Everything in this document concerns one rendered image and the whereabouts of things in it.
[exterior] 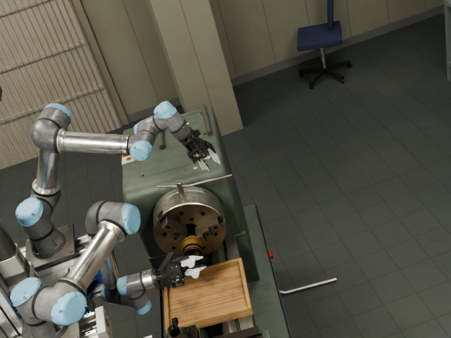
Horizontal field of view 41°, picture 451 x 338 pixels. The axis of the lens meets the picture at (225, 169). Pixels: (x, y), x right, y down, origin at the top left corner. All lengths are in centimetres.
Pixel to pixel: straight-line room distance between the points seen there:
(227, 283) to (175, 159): 62
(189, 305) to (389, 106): 304
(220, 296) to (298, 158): 232
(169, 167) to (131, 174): 18
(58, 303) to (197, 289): 73
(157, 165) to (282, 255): 143
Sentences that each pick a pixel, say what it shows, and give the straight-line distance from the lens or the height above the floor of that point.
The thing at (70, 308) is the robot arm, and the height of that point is 134.
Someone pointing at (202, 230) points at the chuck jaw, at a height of 111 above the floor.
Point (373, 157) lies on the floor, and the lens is 462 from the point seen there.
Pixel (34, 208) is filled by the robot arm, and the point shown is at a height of 139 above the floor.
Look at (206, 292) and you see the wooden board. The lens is 265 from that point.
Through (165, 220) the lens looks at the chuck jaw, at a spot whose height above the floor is 119.
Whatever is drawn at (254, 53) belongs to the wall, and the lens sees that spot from 594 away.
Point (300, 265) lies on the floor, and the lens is 388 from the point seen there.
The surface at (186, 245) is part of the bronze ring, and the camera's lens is 254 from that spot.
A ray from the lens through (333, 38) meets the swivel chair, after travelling 544.
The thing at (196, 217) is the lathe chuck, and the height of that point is 115.
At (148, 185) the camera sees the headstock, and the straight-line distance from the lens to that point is 272.
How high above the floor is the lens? 275
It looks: 35 degrees down
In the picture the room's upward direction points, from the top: 17 degrees counter-clockwise
